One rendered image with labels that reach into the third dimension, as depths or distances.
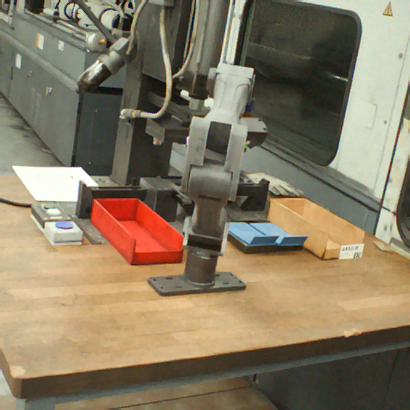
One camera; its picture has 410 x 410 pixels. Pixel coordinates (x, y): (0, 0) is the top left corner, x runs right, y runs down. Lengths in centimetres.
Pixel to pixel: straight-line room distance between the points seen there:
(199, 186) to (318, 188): 121
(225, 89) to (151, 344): 46
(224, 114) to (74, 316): 44
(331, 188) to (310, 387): 67
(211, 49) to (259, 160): 100
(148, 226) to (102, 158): 333
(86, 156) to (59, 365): 391
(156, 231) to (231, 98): 50
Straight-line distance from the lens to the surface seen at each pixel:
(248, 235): 170
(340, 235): 183
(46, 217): 161
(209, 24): 170
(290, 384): 251
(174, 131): 169
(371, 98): 217
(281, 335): 130
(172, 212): 176
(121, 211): 170
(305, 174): 238
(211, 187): 114
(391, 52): 213
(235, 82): 127
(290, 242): 169
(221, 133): 115
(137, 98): 192
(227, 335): 126
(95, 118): 488
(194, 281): 140
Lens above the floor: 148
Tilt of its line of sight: 18 degrees down
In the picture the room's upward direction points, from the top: 10 degrees clockwise
